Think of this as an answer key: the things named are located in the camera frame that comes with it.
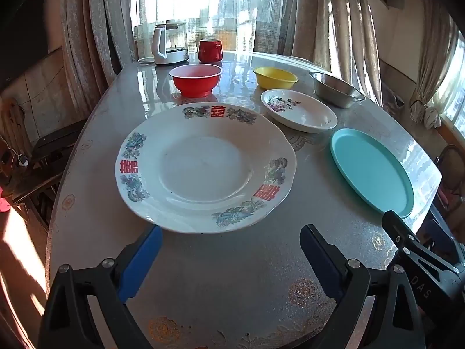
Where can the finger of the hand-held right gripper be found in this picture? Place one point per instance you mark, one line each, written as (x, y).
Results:
(399, 231)

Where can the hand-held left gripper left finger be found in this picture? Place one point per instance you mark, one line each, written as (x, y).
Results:
(140, 265)

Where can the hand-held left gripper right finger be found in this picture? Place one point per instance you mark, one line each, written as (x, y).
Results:
(319, 261)

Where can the teal plastic plate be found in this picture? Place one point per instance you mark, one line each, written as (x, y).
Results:
(370, 171)

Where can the large white plate red characters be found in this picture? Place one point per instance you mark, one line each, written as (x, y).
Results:
(203, 167)

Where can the small white floral dish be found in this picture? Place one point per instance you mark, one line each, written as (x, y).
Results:
(301, 112)

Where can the stainless steel bowl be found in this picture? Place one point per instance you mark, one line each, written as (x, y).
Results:
(334, 94)

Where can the yellow plastic bowl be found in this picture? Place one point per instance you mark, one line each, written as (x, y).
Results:
(274, 81)

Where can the red plastic bowl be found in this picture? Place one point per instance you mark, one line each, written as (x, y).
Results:
(196, 85)

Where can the wooden chair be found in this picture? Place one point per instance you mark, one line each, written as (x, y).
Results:
(452, 174)

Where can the dark television cabinet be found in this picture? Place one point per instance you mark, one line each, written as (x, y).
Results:
(47, 145)

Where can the beige tied curtain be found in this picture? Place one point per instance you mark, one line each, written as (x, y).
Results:
(436, 43)

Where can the beige patterned curtain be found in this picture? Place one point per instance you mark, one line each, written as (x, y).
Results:
(94, 25)
(338, 18)

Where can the red mug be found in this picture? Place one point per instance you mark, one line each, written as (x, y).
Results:
(210, 51)

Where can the black television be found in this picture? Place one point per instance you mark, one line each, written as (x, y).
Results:
(21, 36)

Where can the white sheer curtain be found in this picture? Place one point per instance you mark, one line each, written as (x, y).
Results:
(203, 0)

